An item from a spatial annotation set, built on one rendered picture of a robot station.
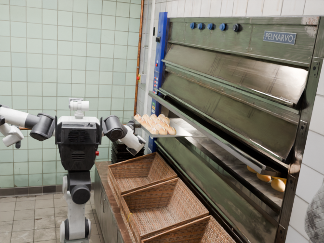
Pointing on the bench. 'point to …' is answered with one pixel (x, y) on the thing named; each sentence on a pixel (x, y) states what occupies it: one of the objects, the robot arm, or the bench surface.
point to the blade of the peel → (167, 131)
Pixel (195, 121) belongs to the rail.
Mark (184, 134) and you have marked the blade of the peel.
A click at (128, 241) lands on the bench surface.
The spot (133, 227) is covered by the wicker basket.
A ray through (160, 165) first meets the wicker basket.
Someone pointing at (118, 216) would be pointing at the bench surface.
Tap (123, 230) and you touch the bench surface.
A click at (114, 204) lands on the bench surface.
